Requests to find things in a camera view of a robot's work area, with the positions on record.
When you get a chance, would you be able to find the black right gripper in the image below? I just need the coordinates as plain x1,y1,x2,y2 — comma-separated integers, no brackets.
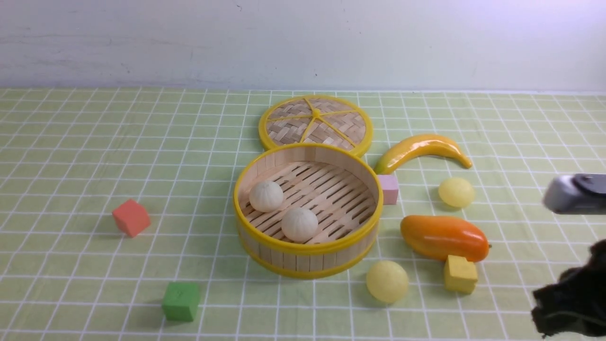
531,240,606,338

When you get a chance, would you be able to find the yellow bun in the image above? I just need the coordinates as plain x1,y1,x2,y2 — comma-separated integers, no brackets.
365,260,409,305
438,177,476,208

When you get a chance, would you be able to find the white bun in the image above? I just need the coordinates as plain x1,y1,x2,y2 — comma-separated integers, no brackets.
249,180,284,212
281,207,320,243

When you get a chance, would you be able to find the bamboo steamer tray yellow rim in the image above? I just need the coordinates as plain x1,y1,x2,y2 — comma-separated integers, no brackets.
233,144,383,279

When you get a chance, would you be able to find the woven bamboo steamer lid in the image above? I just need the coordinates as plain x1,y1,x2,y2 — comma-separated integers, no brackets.
258,95,373,157

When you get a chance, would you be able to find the yellow cube block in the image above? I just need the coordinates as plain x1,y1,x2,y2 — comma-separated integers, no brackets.
443,255,478,294

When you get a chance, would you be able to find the orange toy mango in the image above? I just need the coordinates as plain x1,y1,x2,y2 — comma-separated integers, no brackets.
400,215,491,263

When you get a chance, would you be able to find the pink cube block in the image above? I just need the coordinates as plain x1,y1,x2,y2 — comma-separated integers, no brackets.
377,173,400,205

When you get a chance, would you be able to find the yellow toy banana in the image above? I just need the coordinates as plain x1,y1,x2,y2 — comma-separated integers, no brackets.
373,134,472,175

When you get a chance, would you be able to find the green cube block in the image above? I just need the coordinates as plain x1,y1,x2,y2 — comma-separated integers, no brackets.
161,281,200,322

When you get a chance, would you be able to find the red cube block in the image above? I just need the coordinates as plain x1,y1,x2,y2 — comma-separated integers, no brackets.
112,199,151,238

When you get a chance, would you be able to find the green checkered tablecloth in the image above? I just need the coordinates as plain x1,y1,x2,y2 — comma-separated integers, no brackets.
0,88,605,341

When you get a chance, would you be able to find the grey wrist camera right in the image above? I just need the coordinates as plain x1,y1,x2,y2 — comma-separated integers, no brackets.
543,173,606,215

